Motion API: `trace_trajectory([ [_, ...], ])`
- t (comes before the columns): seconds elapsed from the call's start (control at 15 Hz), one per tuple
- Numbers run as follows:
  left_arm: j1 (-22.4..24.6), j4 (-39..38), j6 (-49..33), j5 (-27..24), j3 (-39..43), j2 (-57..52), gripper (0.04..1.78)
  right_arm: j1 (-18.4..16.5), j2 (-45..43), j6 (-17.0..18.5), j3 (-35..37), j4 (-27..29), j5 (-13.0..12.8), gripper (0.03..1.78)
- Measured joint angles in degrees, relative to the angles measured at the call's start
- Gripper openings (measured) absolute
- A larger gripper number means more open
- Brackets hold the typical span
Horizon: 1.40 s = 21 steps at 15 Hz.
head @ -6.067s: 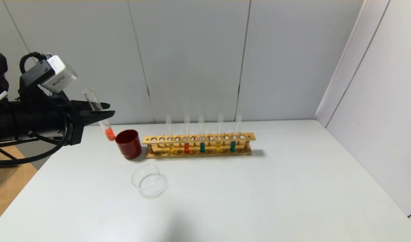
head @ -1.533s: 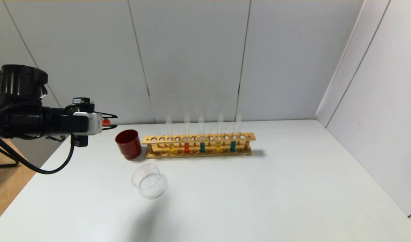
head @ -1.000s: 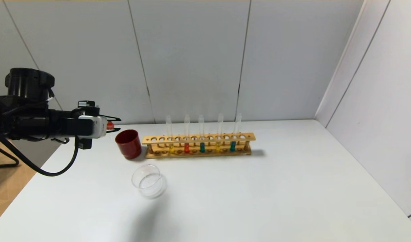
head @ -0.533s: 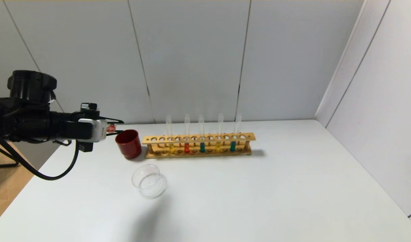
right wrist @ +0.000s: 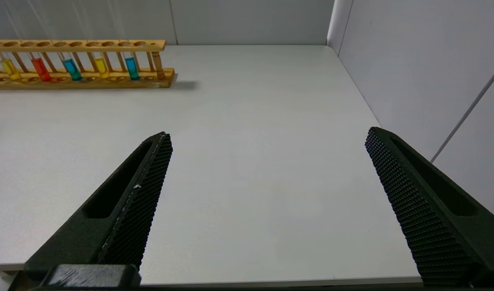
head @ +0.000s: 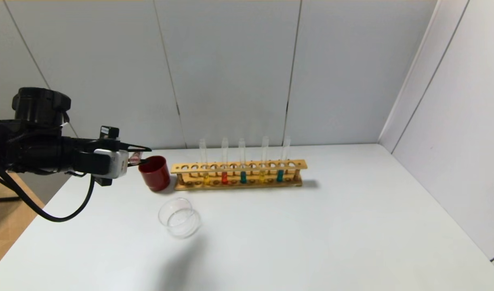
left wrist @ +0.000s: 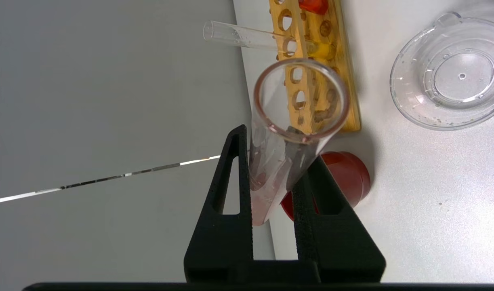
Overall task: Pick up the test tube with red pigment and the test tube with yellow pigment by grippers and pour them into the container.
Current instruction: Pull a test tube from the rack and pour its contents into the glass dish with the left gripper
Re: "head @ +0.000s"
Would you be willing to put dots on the wooden test tube rack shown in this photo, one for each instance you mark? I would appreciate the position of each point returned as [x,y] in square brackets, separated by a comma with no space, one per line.
[238,166]

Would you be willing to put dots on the test tube with teal pigment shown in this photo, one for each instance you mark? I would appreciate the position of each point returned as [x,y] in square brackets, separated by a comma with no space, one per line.
[242,177]
[280,176]

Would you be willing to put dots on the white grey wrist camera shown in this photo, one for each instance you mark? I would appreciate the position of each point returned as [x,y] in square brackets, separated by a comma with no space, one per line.
[113,163]

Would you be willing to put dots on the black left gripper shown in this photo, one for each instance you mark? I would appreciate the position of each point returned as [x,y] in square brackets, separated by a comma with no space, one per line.
[110,150]

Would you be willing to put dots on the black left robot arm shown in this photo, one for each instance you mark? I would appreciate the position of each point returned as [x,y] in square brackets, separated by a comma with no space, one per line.
[36,153]

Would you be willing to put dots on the clear glass beaker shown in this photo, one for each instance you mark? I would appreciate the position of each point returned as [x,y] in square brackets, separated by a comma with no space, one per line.
[182,224]

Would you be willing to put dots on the black metal stand leg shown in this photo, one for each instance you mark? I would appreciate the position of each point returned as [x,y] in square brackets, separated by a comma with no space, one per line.
[0,199]

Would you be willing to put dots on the test tube with red pigment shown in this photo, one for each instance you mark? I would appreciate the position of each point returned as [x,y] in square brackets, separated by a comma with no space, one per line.
[134,158]
[224,178]

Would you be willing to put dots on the test tube with yellow pigment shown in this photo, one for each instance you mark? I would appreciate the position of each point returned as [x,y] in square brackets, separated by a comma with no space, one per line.
[262,176]
[206,179]

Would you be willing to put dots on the dark red cup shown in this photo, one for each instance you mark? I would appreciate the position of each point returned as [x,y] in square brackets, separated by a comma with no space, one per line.
[154,176]

